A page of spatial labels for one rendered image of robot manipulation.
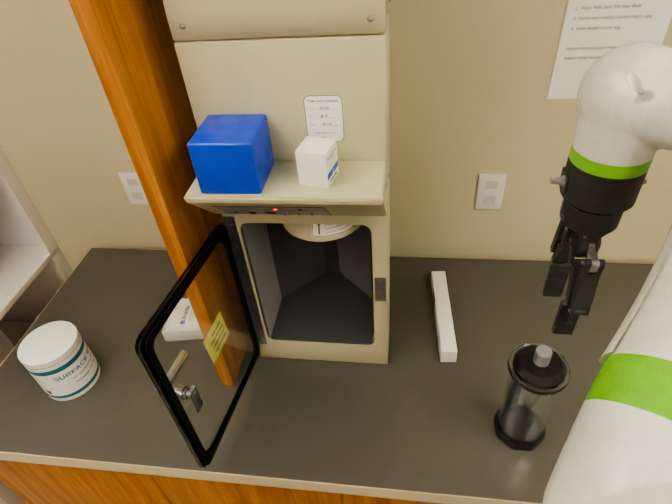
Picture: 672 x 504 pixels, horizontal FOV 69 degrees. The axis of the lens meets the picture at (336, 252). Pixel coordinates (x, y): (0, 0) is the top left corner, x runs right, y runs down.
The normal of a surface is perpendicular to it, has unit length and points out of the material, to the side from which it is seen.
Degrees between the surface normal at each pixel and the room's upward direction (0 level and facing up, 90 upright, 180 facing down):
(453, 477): 0
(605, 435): 45
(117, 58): 90
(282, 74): 90
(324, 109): 90
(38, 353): 0
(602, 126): 104
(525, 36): 90
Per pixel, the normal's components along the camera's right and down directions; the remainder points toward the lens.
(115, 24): 0.99, 0.03
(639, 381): -0.66, -0.62
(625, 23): -0.12, 0.66
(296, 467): -0.07, -0.75
